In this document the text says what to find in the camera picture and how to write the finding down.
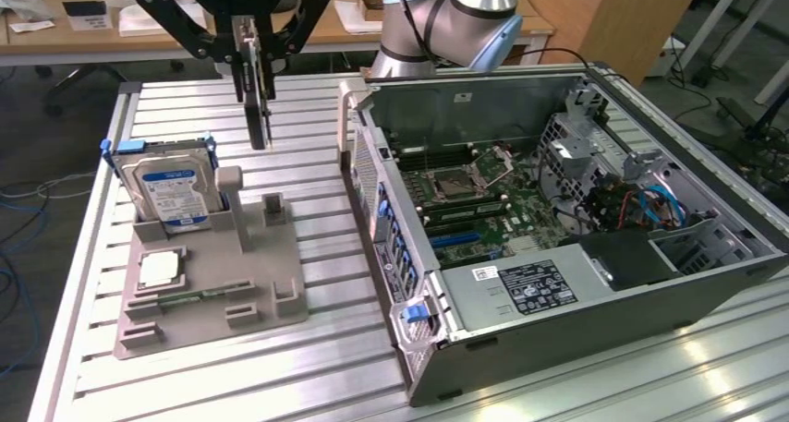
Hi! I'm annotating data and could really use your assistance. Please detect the blue wire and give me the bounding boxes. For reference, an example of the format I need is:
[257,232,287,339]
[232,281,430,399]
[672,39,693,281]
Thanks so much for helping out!
[638,185,686,230]

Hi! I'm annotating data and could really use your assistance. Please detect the black wire bundle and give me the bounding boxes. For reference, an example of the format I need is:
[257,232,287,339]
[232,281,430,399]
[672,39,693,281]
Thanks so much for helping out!
[582,185,624,233]

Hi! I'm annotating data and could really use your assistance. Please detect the metal socket cover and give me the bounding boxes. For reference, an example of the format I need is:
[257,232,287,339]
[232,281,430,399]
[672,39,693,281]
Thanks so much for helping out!
[471,147,516,177]

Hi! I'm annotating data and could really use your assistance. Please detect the green motherboard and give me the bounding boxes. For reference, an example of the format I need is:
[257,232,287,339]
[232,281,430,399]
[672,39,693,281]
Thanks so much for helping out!
[393,138,592,264]

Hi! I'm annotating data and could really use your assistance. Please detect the grey parts rack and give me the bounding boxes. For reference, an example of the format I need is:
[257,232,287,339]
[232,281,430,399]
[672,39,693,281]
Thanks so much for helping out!
[112,164,309,361]

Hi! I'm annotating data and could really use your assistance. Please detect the loose green RAM stick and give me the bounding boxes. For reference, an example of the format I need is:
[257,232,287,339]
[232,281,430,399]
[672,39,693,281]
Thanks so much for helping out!
[156,286,248,306]

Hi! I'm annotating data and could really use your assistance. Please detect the hard disk with blue carrier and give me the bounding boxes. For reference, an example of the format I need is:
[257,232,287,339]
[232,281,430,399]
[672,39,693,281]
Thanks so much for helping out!
[100,135,223,235]

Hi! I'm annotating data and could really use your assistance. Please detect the long black expansion slot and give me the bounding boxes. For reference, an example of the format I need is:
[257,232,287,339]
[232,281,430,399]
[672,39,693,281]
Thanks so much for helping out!
[423,222,476,236]

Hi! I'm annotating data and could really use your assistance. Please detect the wooden cabinet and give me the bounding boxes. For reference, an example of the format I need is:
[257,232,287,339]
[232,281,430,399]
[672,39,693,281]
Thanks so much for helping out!
[516,0,707,84]

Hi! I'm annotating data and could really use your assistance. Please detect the black chair base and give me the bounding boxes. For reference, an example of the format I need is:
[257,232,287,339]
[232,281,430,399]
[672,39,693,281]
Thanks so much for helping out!
[33,61,130,115]

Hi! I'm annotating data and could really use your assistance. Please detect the white box with round hole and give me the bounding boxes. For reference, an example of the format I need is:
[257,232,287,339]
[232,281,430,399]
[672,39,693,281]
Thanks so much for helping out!
[117,4,169,38]

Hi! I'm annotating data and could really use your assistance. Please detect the white booklet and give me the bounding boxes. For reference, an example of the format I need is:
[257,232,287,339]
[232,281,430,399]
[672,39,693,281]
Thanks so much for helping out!
[333,0,387,35]

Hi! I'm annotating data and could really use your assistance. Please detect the red wire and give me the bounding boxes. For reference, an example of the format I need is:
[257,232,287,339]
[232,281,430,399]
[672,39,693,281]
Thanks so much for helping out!
[619,186,654,230]

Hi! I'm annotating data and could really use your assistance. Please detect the grey floor cable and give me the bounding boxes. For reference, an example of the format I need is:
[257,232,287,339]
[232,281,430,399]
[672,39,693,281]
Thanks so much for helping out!
[0,172,97,201]

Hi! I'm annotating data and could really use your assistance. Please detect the silver CPU chip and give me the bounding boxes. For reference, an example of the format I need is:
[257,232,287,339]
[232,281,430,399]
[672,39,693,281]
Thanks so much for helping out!
[136,251,185,288]

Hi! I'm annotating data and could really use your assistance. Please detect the metal disk bay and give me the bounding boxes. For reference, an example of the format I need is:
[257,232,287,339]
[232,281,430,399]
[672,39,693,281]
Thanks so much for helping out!
[534,111,627,199]
[650,209,771,275]

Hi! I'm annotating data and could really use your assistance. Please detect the white box with black lid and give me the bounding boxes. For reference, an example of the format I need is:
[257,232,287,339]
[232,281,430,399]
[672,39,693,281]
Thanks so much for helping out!
[60,0,113,31]

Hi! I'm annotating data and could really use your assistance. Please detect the blue floor cable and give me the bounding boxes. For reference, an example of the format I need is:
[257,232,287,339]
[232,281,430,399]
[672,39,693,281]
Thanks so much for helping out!
[0,181,56,377]

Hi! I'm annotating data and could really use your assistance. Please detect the blue expansion slot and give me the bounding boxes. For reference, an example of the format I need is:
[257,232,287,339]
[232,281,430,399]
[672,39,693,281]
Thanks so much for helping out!
[427,231,480,251]

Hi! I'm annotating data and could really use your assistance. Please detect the black plastic shroud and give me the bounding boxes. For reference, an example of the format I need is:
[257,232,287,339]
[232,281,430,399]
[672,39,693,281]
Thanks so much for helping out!
[578,230,679,292]

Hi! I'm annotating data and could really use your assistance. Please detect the installed green RAM stick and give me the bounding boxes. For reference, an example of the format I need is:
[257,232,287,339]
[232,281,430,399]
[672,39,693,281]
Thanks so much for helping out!
[423,207,506,224]

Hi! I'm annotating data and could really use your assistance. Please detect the black floor stand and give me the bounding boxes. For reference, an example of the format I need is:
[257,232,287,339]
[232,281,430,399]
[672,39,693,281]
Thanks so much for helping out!
[714,96,789,187]

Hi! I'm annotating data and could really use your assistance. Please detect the grey open PC case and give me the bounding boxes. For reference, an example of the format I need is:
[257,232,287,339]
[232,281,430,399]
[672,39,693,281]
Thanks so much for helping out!
[336,61,789,407]

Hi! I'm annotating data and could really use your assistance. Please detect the grey power supply unit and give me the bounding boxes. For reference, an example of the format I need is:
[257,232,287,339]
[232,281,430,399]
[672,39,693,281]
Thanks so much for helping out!
[440,244,618,333]

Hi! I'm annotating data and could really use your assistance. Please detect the black cable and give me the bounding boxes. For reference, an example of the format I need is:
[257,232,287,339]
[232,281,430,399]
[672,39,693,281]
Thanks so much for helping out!
[498,47,611,79]

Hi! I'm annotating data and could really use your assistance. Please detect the wooden desk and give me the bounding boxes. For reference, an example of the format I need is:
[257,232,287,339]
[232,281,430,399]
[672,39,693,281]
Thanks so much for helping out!
[0,0,555,67]

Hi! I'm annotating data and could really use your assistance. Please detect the CPU socket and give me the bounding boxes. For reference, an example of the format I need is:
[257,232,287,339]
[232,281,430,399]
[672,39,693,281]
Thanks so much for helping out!
[432,166,476,200]

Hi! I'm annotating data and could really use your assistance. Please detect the white paper label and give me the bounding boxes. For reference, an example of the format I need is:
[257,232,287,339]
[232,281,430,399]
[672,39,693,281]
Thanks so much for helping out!
[8,19,56,34]

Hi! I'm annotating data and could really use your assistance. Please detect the white table frame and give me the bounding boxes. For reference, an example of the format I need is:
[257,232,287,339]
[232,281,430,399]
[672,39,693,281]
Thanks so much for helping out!
[662,0,789,104]

